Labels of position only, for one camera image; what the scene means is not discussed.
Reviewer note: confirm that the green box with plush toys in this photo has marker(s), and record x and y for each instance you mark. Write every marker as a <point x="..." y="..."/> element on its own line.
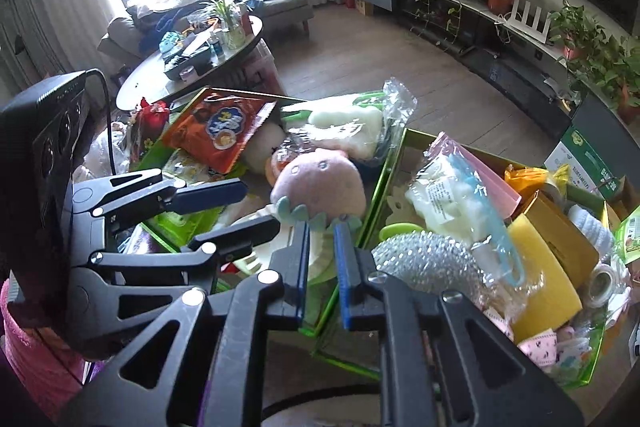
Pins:
<point x="324" y="307"/>

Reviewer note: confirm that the orange plastic bag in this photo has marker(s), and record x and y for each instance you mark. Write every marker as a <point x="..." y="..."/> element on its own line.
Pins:
<point x="525" y="179"/>

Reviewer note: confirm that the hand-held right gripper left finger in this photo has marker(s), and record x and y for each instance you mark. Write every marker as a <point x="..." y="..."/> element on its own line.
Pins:
<point x="302" y="277"/>

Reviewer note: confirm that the yellow cardboard box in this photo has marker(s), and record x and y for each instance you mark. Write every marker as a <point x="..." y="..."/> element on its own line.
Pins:
<point x="560" y="227"/>

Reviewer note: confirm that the pink patterned cloth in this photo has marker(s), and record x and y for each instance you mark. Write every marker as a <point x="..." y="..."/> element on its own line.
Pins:
<point x="542" y="347"/>

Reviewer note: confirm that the light blue toy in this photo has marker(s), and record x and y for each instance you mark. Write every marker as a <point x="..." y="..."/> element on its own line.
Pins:
<point x="170" y="41"/>

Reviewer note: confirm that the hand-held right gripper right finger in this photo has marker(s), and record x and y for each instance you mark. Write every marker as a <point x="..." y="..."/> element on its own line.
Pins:
<point x="345" y="277"/>

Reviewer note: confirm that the green box with household supplies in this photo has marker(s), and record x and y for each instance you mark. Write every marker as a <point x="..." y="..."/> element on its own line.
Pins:
<point x="582" y="369"/>

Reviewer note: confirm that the pink plush toy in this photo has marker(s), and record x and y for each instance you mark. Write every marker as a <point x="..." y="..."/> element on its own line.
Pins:
<point x="320" y="182"/>

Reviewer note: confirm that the grey sofa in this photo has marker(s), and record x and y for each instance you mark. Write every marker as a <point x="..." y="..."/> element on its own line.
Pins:
<point x="280" y="4"/>

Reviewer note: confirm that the white picket fence decoration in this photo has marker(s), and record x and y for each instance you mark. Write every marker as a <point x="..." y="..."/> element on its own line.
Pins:
<point x="530" y="19"/>

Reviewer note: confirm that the green white carton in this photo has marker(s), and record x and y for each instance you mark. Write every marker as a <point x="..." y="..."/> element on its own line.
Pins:
<point x="585" y="162"/>

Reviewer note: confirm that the plant in glass vase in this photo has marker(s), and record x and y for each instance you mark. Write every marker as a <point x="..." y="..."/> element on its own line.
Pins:
<point x="227" y="17"/>

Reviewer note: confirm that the orange snack bag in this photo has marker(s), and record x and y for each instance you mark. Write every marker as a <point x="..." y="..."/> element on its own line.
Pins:
<point x="220" y="127"/>

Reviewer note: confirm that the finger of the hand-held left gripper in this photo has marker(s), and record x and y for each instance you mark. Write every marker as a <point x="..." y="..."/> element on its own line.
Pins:
<point x="240" y="234"/>
<point x="210" y="197"/>

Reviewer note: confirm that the green snack packet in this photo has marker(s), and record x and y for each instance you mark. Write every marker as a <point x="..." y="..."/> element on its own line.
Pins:
<point x="630" y="237"/>

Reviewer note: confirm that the red floral bag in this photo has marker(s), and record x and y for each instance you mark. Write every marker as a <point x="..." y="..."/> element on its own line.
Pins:
<point x="150" y="117"/>

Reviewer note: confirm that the white yarn roll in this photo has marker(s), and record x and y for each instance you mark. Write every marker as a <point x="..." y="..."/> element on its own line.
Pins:
<point x="592" y="222"/>

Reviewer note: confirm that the steel wool scrubber ball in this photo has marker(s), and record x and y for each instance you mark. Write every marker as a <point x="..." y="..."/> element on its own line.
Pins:
<point x="425" y="262"/>

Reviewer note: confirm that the yellow sponge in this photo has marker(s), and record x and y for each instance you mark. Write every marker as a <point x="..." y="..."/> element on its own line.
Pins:
<point x="545" y="277"/>

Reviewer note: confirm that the black tray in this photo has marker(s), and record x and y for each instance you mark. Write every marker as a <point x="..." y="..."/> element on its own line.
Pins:
<point x="190" y="59"/>

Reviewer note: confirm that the dark oval coffee table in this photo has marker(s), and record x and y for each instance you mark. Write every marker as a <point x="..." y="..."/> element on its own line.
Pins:
<point x="150" y="82"/>

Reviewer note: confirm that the plastic bag with white sponge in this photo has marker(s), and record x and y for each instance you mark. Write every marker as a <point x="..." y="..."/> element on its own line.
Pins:
<point x="345" y="127"/>

